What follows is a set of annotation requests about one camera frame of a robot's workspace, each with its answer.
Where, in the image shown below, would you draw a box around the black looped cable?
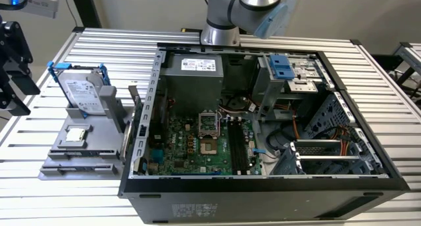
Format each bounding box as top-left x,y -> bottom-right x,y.
265,128 -> 293,160

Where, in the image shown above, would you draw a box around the black vertical post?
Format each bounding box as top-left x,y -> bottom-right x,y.
67,0 -> 103,29

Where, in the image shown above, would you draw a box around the grey power supply unit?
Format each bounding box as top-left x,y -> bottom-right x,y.
163,53 -> 224,113

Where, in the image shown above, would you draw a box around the metal frame side table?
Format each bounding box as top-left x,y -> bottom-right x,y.
389,42 -> 421,98

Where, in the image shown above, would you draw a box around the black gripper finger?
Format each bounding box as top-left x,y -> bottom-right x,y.
0,21 -> 42,96
0,68 -> 32,117

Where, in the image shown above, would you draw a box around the grey parts rack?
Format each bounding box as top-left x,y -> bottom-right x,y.
39,85 -> 136,181

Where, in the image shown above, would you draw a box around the green motherboard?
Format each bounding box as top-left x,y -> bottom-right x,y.
147,110 -> 264,176

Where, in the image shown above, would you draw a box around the perforated metal cage wall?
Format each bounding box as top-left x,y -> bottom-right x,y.
304,91 -> 360,138

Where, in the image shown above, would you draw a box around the blue expansion slot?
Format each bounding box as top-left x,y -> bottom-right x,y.
171,171 -> 221,176

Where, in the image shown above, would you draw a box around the metal socket cover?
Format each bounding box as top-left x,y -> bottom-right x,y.
197,109 -> 220,139

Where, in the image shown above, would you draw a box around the silver CPU chip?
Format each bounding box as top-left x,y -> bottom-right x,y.
66,128 -> 87,142

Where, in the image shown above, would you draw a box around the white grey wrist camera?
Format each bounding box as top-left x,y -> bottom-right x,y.
19,0 -> 59,19

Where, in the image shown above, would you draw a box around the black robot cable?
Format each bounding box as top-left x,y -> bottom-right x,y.
0,0 -> 30,11

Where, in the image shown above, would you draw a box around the graphics card with metal bracket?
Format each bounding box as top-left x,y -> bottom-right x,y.
120,84 -> 145,162

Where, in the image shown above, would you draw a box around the silver drive bay cage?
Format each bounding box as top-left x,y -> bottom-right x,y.
256,53 -> 333,113

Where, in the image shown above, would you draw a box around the black open PC case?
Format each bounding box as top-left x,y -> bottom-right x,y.
117,42 -> 412,224

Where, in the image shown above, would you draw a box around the single orange wire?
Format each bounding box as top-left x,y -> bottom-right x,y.
292,113 -> 300,141

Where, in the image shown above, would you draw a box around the hard disk in blue carrier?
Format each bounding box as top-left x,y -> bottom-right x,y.
47,60 -> 111,118

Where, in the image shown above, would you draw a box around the blue drive bay latch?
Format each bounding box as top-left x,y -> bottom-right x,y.
268,55 -> 296,80

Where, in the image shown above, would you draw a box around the CPU socket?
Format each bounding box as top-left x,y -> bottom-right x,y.
200,139 -> 219,156

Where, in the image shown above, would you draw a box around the orange yellow wire bundle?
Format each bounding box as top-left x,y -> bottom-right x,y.
328,126 -> 356,160

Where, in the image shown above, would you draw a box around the black RAM slot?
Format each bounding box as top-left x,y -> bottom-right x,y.
232,117 -> 244,175
228,117 -> 240,175
240,117 -> 253,175
236,117 -> 248,175

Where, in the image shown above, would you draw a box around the metal disk bay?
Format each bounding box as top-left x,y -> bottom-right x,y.
272,138 -> 384,176

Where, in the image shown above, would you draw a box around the green RAM stick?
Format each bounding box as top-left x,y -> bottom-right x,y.
64,151 -> 112,157

